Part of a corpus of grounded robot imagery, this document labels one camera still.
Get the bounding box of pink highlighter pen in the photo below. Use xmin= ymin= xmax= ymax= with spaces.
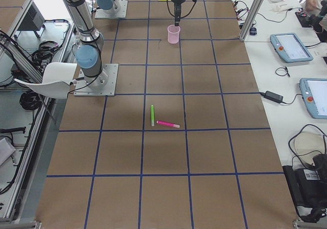
xmin=156 ymin=120 xmax=180 ymax=128

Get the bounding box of pink mesh cup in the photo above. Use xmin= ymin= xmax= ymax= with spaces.
xmin=167 ymin=25 xmax=181 ymax=44

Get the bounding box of green highlighter pen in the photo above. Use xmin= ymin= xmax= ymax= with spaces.
xmin=150 ymin=104 xmax=155 ymax=127

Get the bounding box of upper blue teach pendant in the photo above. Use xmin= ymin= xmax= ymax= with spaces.
xmin=270 ymin=33 xmax=313 ymax=63

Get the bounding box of blue teach pendant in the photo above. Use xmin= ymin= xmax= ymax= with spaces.
xmin=299 ymin=78 xmax=326 ymax=119
xmin=270 ymin=33 xmax=313 ymax=63

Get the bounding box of black power adapter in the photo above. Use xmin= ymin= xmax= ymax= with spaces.
xmin=264 ymin=91 xmax=283 ymax=104

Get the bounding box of white plastic chair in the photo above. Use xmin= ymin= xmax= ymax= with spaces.
xmin=14 ymin=62 xmax=77 ymax=99

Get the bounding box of lower blue teach pendant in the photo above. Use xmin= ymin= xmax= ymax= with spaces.
xmin=299 ymin=78 xmax=326 ymax=119

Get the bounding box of round white disc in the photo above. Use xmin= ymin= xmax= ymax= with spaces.
xmin=294 ymin=132 xmax=325 ymax=164

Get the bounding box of black device on desk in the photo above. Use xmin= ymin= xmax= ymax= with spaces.
xmin=283 ymin=154 xmax=326 ymax=223

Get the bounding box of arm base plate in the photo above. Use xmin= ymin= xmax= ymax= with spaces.
xmin=73 ymin=64 xmax=119 ymax=97
xmin=95 ymin=0 xmax=128 ymax=19

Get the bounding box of aluminium frame post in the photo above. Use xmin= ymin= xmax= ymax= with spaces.
xmin=240 ymin=0 xmax=264 ymax=41

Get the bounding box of black small cable loop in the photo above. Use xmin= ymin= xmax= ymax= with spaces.
xmin=275 ymin=66 xmax=290 ymax=77

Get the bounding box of black cable bundle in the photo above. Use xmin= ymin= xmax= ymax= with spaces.
xmin=30 ymin=40 xmax=60 ymax=68

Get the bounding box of grey box under frame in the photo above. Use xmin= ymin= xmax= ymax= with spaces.
xmin=15 ymin=2 xmax=45 ymax=38

